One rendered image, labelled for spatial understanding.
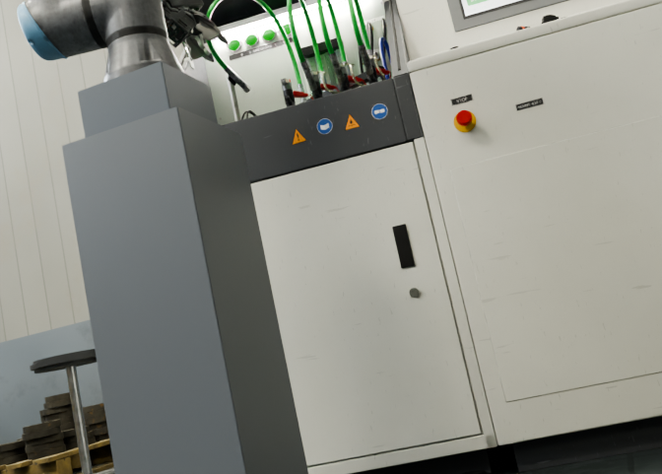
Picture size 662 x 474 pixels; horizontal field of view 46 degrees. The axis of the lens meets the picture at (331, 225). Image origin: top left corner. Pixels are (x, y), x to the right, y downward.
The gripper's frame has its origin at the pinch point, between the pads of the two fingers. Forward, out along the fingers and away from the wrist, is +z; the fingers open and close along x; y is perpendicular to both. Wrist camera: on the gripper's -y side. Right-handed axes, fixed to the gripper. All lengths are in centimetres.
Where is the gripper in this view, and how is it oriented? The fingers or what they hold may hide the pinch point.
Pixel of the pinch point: (218, 48)
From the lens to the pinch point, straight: 219.2
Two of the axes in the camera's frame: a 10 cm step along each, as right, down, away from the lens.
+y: -3.0, 6.5, -7.0
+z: 7.6, 6.1, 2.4
